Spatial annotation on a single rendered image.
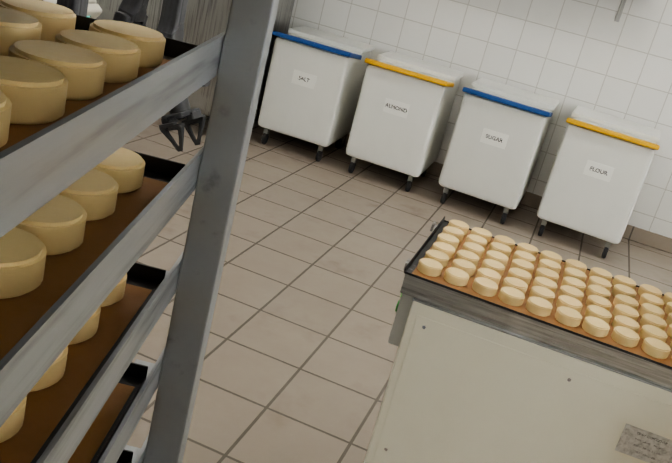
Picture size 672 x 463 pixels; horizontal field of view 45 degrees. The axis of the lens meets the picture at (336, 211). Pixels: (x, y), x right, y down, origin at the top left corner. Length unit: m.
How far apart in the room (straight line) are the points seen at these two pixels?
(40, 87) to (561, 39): 5.29
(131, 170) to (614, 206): 4.60
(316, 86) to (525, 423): 3.81
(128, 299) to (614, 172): 4.52
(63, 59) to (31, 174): 0.15
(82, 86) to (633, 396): 1.43
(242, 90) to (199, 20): 4.71
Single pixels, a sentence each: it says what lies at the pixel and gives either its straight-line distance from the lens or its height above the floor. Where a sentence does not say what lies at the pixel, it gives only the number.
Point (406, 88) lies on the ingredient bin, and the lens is 5.11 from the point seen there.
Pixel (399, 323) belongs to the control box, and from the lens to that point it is 1.76.
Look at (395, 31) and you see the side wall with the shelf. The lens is 5.78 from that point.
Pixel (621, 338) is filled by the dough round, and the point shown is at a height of 0.92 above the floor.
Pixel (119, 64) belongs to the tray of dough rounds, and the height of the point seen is 1.41.
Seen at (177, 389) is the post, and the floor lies 1.13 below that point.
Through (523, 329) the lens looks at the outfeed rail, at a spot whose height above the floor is 0.85.
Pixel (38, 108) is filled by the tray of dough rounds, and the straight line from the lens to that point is 0.39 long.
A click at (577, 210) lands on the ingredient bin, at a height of 0.25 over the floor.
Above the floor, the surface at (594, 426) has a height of 0.71.
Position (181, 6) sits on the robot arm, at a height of 1.22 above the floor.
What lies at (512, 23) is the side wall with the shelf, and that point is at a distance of 5.63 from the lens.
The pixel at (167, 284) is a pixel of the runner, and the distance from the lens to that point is 0.62.
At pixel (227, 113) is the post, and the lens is 0.60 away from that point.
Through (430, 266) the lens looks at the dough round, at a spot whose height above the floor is 0.92.
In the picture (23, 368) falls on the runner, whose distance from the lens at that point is 0.36.
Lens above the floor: 1.52
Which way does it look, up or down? 19 degrees down
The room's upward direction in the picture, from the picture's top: 14 degrees clockwise
